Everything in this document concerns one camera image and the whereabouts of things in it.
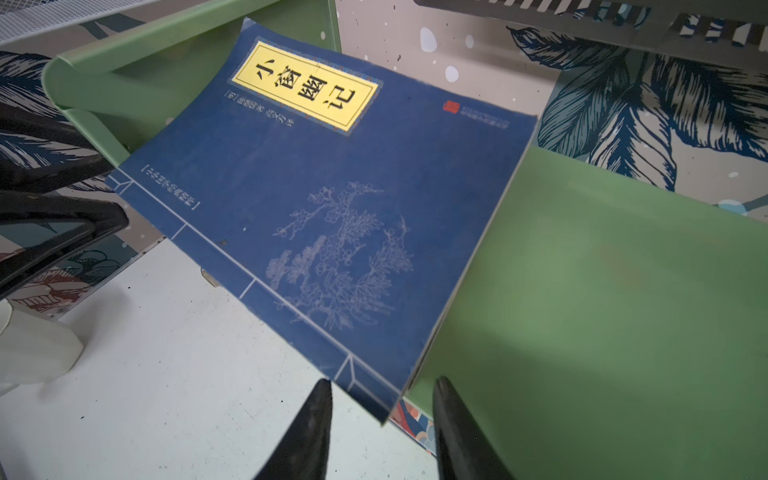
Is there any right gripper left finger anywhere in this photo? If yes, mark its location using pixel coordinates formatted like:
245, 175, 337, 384
254, 379, 333, 480

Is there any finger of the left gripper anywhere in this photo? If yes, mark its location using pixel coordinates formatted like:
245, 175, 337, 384
1, 104, 113, 193
1, 190, 129, 297

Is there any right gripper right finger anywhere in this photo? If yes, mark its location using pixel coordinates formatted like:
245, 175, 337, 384
433, 376, 514, 480

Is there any colourful illustrated history book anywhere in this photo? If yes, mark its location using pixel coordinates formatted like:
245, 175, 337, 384
390, 399, 436, 456

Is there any blue book yellow label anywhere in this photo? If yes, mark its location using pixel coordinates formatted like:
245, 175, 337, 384
112, 20, 537, 421

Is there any white paper cup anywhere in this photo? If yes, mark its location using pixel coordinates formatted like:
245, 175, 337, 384
1, 300, 83, 395

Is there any green wooden two-tier shelf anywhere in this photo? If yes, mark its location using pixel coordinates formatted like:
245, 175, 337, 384
40, 0, 768, 480

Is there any white mesh wall tray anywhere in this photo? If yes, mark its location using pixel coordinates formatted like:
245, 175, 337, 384
1, 0, 148, 45

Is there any black hanging wire basket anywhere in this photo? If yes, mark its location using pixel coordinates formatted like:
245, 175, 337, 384
417, 0, 767, 73

